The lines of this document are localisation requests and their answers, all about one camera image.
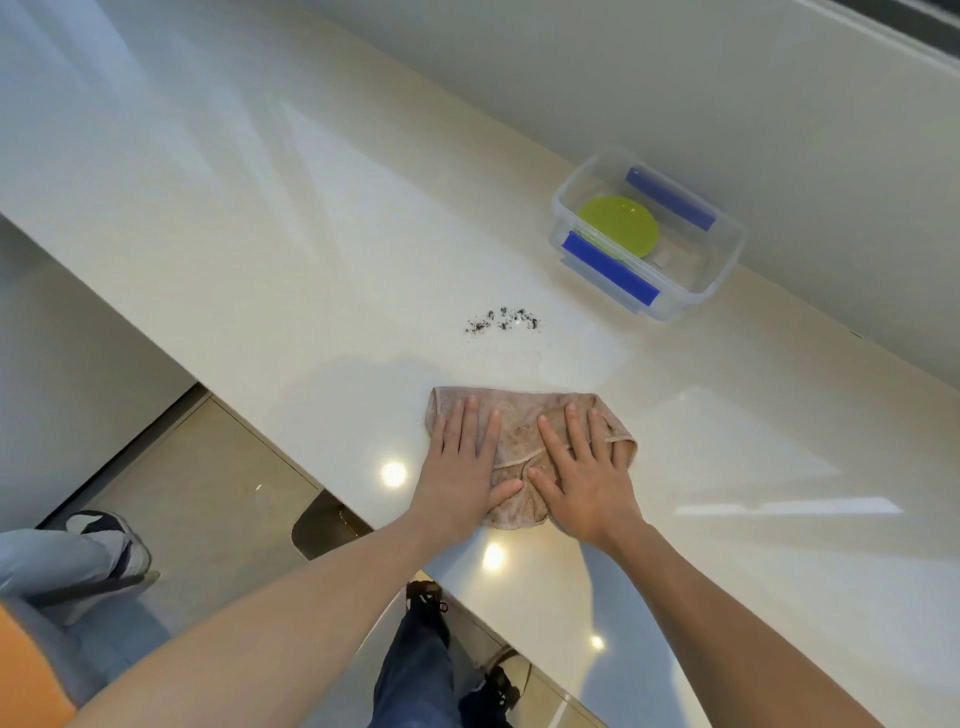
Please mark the person's black shoe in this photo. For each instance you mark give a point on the person's black shoe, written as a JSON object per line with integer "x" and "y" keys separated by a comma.
{"x": 426, "y": 604}
{"x": 501, "y": 686}

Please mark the person's left forearm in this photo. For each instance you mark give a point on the person's left forearm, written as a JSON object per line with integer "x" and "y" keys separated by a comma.
{"x": 285, "y": 622}

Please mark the person's right forearm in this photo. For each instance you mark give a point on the person's right forearm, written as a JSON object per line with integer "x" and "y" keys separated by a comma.
{"x": 720, "y": 630}

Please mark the person's left little finger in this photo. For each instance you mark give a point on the person's left little finger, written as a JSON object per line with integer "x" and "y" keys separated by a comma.
{"x": 431, "y": 454}

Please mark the person's left hand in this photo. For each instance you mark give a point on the person's left hand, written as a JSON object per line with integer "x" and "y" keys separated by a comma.
{"x": 454, "y": 487}

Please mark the person's right hand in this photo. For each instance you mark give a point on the person's right hand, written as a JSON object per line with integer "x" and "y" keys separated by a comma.
{"x": 589, "y": 495}

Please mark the dark brown stool seat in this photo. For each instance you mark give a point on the dark brown stool seat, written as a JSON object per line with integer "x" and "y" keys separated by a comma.
{"x": 326, "y": 525}

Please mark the person's right little finger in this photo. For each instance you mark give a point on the person's right little finger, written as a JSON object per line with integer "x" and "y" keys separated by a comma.
{"x": 625, "y": 457}

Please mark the person's right middle finger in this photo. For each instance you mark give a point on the person's right middle finger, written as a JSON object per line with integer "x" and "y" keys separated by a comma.
{"x": 576, "y": 433}

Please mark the person's left thumb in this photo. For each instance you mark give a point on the person's left thumb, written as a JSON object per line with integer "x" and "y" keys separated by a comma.
{"x": 505, "y": 493}

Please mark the clear plastic container blue clips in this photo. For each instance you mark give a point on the clear plastic container blue clips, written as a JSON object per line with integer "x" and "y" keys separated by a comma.
{"x": 679, "y": 289}

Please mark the green plastic plate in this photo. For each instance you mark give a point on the green plastic plate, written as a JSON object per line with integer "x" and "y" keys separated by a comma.
{"x": 621, "y": 223}

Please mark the scattered dark crumbs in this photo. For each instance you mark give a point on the scattered dark crumbs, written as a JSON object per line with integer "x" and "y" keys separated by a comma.
{"x": 504, "y": 319}

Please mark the person's left middle finger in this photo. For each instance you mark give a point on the person's left middle finger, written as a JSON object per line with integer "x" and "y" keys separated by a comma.
{"x": 468, "y": 426}

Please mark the person's right thumb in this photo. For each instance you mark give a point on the person's right thumb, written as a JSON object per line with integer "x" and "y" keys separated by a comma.
{"x": 543, "y": 486}

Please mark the beige cleaning cloth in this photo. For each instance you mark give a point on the beige cleaning cloth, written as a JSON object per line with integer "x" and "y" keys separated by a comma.
{"x": 517, "y": 431}

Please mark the person's dark blue jeans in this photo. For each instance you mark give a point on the person's dark blue jeans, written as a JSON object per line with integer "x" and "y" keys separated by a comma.
{"x": 412, "y": 682}

